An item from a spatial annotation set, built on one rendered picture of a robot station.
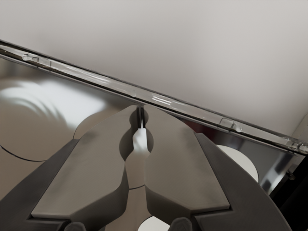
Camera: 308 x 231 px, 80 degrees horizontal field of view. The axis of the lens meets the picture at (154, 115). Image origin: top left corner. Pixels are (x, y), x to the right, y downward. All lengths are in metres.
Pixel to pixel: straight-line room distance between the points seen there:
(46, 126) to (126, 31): 0.15
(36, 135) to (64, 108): 0.05
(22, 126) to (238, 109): 0.26
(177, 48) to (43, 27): 0.18
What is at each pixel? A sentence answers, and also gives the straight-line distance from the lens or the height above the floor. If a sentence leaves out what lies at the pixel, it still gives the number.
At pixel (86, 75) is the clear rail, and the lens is 0.19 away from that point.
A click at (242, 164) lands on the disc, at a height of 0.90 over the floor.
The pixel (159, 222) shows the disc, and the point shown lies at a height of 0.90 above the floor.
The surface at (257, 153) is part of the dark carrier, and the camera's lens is 0.21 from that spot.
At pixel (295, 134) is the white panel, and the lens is 0.32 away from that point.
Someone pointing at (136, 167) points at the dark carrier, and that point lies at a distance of 0.22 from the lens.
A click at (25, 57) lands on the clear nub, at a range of 0.21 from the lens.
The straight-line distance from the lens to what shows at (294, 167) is 0.28.
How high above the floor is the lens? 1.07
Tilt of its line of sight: 67 degrees down
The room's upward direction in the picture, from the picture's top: 163 degrees counter-clockwise
